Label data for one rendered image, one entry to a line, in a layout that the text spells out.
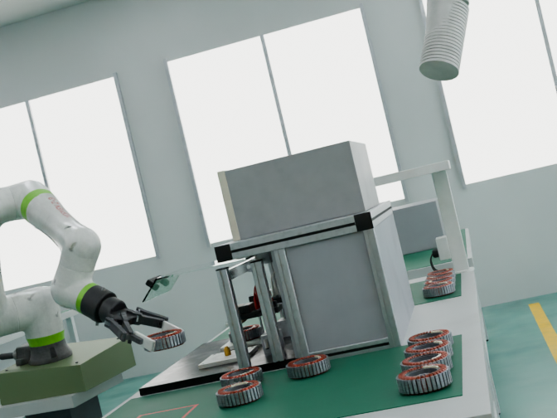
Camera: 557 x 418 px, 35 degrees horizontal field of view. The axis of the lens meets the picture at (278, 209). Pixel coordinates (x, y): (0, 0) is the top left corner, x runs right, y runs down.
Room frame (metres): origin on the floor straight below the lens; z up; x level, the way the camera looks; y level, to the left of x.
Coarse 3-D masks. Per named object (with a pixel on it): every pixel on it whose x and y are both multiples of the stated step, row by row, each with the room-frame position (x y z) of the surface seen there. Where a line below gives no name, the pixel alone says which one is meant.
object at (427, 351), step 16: (416, 336) 2.22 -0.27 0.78; (432, 336) 2.22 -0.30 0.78; (448, 336) 2.16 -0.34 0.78; (416, 352) 2.02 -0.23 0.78; (432, 352) 1.97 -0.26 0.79; (448, 352) 1.94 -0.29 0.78; (416, 368) 1.85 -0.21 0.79; (432, 368) 1.83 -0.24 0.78; (448, 368) 1.79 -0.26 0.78; (400, 384) 1.79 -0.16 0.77; (416, 384) 1.76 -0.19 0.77; (432, 384) 1.76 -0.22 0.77; (448, 384) 1.78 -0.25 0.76
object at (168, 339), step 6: (168, 330) 2.37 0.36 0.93; (174, 330) 2.36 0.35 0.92; (180, 330) 2.32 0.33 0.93; (150, 336) 2.34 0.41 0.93; (156, 336) 2.35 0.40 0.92; (162, 336) 2.28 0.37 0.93; (168, 336) 2.28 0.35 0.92; (174, 336) 2.29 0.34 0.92; (180, 336) 2.30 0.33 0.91; (156, 342) 2.28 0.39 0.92; (162, 342) 2.28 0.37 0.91; (168, 342) 2.28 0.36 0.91; (174, 342) 2.29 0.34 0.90; (180, 342) 2.30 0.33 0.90; (144, 348) 2.31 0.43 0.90; (156, 348) 2.28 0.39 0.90; (162, 348) 2.28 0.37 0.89; (168, 348) 2.28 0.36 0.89
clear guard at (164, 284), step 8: (248, 256) 2.49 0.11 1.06; (208, 264) 2.60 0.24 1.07; (216, 264) 2.49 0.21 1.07; (224, 264) 2.45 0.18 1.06; (176, 272) 2.56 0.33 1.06; (184, 272) 2.48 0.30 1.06; (160, 280) 2.54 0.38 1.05; (168, 280) 2.64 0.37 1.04; (176, 280) 2.73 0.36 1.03; (152, 288) 2.50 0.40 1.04; (160, 288) 2.59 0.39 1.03; (168, 288) 2.70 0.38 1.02; (152, 296) 2.56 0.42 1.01
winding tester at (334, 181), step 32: (288, 160) 2.48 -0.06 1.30; (320, 160) 2.46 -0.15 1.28; (352, 160) 2.44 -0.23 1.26; (224, 192) 2.51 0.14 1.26; (256, 192) 2.50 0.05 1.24; (288, 192) 2.48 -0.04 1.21; (320, 192) 2.46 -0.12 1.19; (352, 192) 2.44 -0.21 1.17; (256, 224) 2.50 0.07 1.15; (288, 224) 2.48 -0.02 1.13
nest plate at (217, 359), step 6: (252, 348) 2.66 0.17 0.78; (216, 354) 2.72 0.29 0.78; (222, 354) 2.69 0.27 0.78; (234, 354) 2.63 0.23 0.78; (210, 360) 2.63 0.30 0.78; (216, 360) 2.60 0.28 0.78; (222, 360) 2.58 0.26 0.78; (228, 360) 2.57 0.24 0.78; (234, 360) 2.57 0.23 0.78; (198, 366) 2.59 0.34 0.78; (204, 366) 2.59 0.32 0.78; (210, 366) 2.59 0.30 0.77
